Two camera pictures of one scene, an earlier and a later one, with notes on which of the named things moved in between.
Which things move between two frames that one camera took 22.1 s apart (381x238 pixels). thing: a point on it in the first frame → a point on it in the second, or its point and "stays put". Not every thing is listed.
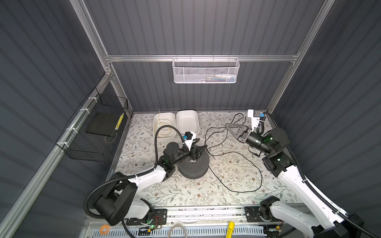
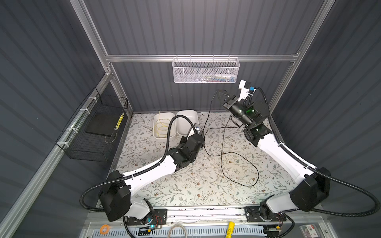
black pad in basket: x=104 y=123 stays put
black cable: x=226 y=134 → x=218 y=152
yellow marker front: x=230 y=229 stays put
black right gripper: x=244 y=131 → x=234 y=101
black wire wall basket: x=90 y=135 stays put
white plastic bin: x=187 y=121 stays put
